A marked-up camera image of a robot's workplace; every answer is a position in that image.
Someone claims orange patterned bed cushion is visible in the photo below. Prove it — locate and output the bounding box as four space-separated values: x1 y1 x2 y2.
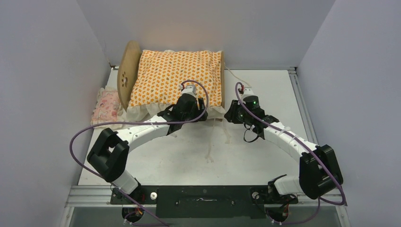
126 50 226 122

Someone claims cream cushion tie string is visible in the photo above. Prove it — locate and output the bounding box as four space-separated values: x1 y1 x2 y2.
205 119 234 164

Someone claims wooden pet bed frame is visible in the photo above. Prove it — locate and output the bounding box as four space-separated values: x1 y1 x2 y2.
117 40 225 110

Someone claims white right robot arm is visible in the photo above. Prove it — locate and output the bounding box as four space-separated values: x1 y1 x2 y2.
224 95 346 205

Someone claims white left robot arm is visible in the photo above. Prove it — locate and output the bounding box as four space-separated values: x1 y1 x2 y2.
87 93 208 203

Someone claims pink frilled small pillow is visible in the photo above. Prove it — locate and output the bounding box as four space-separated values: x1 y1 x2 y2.
90 86 124 125

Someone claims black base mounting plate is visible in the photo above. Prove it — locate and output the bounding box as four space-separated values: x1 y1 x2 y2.
131 185 298 219

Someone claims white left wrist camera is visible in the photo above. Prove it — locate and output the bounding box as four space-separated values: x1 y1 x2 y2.
181 84 197 97

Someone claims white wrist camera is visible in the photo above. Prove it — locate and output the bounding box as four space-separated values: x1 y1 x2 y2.
238 87 254 96
181 84 197 97

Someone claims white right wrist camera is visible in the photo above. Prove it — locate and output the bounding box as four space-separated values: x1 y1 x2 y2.
238 87 254 96

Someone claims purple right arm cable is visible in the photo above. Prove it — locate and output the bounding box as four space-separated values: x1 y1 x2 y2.
235 82 347 225

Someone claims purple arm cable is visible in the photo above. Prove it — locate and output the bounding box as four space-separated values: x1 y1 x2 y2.
235 82 347 225
69 79 210 227

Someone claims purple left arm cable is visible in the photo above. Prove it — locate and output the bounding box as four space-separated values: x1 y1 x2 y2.
69 79 210 227

